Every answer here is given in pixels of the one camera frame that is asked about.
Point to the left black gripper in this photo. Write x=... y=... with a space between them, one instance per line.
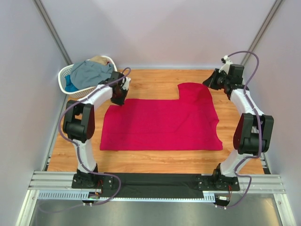
x=120 y=99

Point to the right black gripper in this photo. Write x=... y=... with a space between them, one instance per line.
x=215 y=78

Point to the red t shirt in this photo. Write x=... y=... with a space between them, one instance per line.
x=186 y=123

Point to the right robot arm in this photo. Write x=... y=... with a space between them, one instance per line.
x=253 y=132

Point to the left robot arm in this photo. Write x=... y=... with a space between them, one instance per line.
x=79 y=125

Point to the beige garment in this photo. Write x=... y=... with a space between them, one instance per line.
x=99 y=59

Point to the grey blue shirt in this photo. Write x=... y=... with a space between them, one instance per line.
x=87 y=74

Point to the bright blue garment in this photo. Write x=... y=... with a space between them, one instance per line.
x=69 y=87

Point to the white plastic laundry basket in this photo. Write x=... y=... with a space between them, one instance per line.
x=80 y=93

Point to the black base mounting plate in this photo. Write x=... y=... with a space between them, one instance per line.
x=164 y=185

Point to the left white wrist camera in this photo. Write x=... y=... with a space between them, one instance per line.
x=126 y=83

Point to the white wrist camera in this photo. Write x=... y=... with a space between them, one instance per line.
x=227 y=62
x=126 y=83

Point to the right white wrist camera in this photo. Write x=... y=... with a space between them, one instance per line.
x=227 y=62

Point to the left aluminium corner post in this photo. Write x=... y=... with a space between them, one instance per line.
x=47 y=20

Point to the aluminium corner post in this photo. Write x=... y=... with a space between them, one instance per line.
x=265 y=24
x=47 y=20

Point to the right aluminium corner post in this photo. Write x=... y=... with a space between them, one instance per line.
x=265 y=24

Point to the aluminium frame rail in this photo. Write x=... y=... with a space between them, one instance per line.
x=42 y=180

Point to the slotted grey cable duct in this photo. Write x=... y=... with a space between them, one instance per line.
x=91 y=196

